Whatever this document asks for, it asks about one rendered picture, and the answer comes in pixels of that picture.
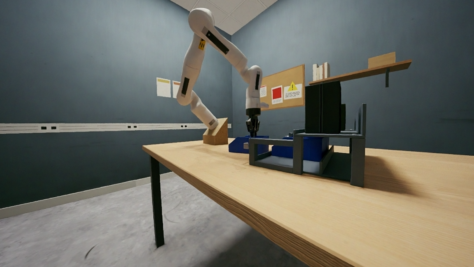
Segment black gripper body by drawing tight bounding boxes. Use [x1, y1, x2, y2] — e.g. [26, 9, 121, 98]
[246, 108, 261, 126]

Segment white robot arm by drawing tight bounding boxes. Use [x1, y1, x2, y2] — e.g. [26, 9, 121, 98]
[176, 8, 269, 130]

